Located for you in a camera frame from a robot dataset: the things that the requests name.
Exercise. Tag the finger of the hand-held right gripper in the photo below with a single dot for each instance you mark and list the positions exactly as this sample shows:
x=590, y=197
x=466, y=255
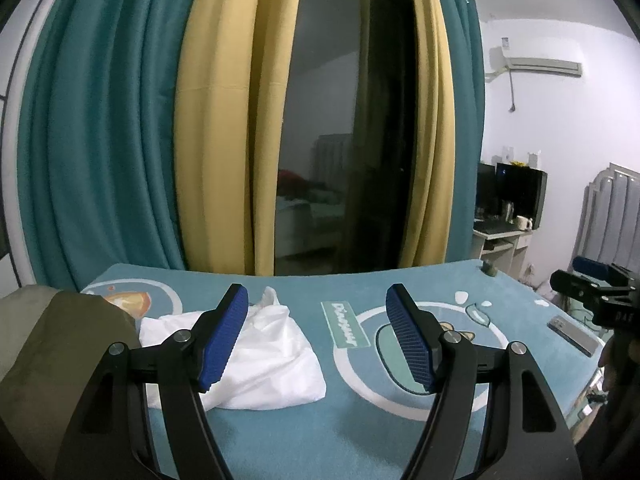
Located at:
x=592, y=266
x=575, y=285

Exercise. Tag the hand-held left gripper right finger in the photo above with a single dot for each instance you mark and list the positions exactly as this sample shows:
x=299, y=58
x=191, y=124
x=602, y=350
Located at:
x=410, y=340

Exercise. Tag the dark glass sliding door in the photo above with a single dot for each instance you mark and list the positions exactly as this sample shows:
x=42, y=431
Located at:
x=345, y=125

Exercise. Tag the teal curtain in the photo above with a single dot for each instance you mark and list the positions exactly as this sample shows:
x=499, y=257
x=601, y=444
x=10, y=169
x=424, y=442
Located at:
x=467, y=105
x=105, y=125

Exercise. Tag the grey pillow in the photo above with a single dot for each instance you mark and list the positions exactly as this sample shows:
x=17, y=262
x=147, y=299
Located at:
x=20, y=305

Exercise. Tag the white shirt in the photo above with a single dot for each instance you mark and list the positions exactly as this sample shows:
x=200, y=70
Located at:
x=277, y=360

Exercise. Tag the olive green quilt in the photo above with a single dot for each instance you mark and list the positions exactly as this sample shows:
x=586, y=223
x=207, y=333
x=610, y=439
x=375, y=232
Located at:
x=45, y=360

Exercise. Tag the white mug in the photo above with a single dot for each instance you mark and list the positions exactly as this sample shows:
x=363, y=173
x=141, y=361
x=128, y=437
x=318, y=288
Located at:
x=523, y=222

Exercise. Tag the black computer monitor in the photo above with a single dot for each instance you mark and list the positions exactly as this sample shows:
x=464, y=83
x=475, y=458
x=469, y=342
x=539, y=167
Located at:
x=522, y=192

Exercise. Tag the small dark green object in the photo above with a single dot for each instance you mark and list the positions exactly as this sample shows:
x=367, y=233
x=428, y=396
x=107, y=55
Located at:
x=489, y=268

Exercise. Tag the white computer desk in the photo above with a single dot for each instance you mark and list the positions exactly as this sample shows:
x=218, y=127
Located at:
x=500, y=247

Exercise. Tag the white air conditioner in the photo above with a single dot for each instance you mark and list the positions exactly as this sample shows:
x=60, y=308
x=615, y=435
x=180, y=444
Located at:
x=537, y=57

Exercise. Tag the silver phone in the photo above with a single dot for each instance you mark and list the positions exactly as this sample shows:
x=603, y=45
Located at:
x=572, y=336

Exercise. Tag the teal printed bed sheet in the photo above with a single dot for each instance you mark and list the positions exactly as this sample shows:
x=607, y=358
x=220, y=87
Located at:
x=330, y=425

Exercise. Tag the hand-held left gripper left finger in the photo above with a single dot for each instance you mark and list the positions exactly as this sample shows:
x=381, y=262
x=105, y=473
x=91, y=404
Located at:
x=225, y=340

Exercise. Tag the grey padded headboard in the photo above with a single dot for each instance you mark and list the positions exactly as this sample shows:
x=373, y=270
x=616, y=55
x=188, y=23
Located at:
x=612, y=220

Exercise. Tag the yellow curtain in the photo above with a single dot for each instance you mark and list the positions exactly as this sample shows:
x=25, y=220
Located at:
x=430, y=125
x=230, y=120

